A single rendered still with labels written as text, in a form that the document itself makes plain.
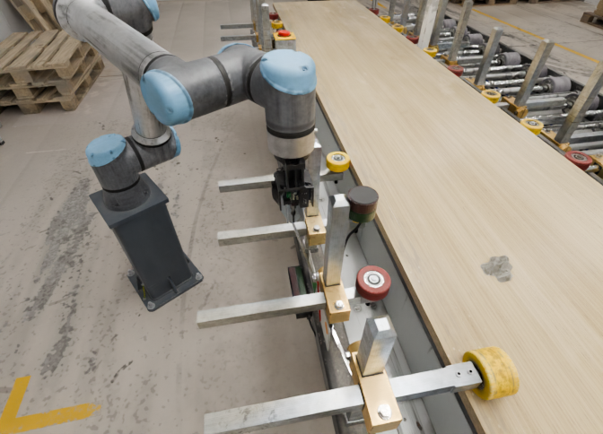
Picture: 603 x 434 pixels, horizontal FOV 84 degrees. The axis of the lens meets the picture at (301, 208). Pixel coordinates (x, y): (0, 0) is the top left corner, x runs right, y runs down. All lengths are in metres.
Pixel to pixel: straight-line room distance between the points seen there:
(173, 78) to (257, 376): 1.36
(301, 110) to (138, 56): 0.31
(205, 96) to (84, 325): 1.64
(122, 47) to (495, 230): 0.97
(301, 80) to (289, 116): 0.06
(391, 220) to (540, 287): 0.37
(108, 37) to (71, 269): 1.72
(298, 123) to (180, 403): 1.38
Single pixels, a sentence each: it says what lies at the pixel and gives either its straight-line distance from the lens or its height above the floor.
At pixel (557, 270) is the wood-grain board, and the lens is 1.03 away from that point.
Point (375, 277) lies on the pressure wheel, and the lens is 0.82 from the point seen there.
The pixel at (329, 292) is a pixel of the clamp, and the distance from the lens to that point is 0.83.
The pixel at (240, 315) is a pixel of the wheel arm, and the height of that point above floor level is 0.86.
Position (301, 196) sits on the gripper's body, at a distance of 0.68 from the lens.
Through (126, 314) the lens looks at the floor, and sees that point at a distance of 2.01.
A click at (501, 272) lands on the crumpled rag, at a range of 0.94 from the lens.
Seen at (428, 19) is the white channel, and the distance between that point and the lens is 2.36.
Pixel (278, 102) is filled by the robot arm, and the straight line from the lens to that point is 0.57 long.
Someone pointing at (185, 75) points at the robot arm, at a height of 1.35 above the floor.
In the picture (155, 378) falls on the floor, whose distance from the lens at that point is 1.79.
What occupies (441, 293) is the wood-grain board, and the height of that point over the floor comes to 0.90.
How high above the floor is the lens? 1.56
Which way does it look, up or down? 43 degrees down
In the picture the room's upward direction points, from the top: straight up
